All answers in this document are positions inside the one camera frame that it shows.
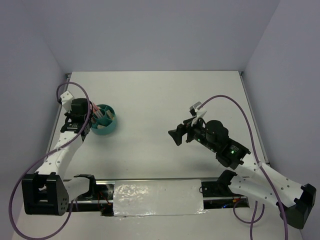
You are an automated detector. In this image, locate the teal round divided organizer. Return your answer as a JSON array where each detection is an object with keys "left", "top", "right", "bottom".
[{"left": 91, "top": 104, "right": 117, "bottom": 136}]

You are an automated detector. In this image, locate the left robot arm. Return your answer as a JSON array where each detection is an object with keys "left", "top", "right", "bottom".
[{"left": 21, "top": 98, "right": 98, "bottom": 216}]

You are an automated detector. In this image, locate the silver foil sheet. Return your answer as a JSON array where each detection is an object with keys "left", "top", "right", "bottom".
[{"left": 113, "top": 179, "right": 206, "bottom": 217}]

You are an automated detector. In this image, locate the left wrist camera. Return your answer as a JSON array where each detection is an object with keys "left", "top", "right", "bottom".
[{"left": 60, "top": 90, "right": 75, "bottom": 113}]

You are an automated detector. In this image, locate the grey beige eraser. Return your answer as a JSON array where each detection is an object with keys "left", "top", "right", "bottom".
[{"left": 106, "top": 110, "right": 115, "bottom": 120}]

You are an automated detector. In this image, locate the pink correction tape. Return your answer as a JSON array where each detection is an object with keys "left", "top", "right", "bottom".
[{"left": 96, "top": 124, "right": 105, "bottom": 130}]

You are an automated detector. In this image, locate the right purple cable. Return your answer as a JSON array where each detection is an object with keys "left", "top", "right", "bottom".
[{"left": 199, "top": 95, "right": 290, "bottom": 240}]

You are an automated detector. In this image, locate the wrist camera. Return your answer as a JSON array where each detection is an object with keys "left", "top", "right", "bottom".
[
  {"left": 189, "top": 101, "right": 207, "bottom": 127},
  {"left": 60, "top": 90, "right": 75, "bottom": 113}
]

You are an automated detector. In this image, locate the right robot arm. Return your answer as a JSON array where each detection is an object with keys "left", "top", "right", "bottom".
[{"left": 168, "top": 119, "right": 317, "bottom": 230}]

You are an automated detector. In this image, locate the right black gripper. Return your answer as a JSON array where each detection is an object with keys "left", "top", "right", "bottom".
[{"left": 168, "top": 113, "right": 218, "bottom": 152}]

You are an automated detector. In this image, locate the red gel pen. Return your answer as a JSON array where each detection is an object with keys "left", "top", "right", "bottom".
[{"left": 92, "top": 102, "right": 101, "bottom": 119}]

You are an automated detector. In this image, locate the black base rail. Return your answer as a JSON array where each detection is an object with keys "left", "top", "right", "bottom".
[{"left": 72, "top": 178, "right": 250, "bottom": 217}]

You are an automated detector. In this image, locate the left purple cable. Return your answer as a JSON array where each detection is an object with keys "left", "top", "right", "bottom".
[{"left": 8, "top": 82, "right": 91, "bottom": 239}]

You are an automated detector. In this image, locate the purple cable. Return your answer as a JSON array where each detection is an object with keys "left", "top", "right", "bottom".
[
  {"left": 8, "top": 82, "right": 91, "bottom": 239},
  {"left": 199, "top": 95, "right": 290, "bottom": 240}
]

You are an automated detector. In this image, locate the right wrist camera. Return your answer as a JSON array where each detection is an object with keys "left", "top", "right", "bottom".
[{"left": 189, "top": 101, "right": 207, "bottom": 127}]

